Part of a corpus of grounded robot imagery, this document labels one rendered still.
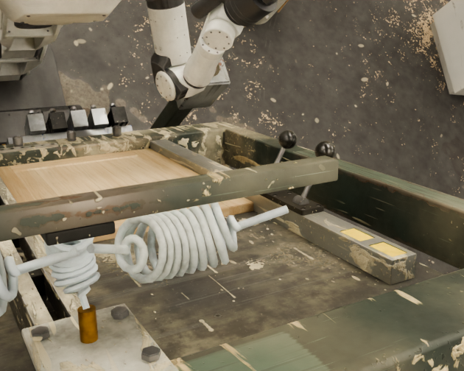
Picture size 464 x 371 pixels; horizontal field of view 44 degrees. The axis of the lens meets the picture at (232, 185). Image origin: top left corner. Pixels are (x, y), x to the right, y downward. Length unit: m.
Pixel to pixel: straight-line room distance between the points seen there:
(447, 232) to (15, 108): 1.78
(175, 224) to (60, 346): 0.15
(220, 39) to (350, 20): 2.45
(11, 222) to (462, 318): 0.42
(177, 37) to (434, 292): 0.97
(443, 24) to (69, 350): 3.62
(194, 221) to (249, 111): 2.44
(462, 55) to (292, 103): 1.19
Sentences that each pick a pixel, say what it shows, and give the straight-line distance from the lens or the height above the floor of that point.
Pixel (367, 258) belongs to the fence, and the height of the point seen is 1.64.
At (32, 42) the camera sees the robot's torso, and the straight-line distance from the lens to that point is 1.96.
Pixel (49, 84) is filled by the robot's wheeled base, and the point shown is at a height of 0.17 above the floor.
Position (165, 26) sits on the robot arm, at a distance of 1.42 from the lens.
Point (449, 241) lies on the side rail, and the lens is 1.12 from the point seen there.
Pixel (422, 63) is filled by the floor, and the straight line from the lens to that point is 3.85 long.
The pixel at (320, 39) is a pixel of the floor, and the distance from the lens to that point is 3.43.
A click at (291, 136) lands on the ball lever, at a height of 1.45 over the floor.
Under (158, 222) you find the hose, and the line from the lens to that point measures 0.51.
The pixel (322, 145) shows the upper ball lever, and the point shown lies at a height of 1.55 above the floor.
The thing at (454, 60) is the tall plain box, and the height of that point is 0.12.
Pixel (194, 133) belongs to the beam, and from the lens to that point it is 1.70.
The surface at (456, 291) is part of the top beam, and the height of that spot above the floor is 1.89.
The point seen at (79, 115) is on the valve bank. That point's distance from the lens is 1.79.
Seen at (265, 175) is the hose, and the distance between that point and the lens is 0.48.
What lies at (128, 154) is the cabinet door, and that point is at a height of 0.93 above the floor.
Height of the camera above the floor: 2.35
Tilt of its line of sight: 59 degrees down
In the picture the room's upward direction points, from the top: 52 degrees clockwise
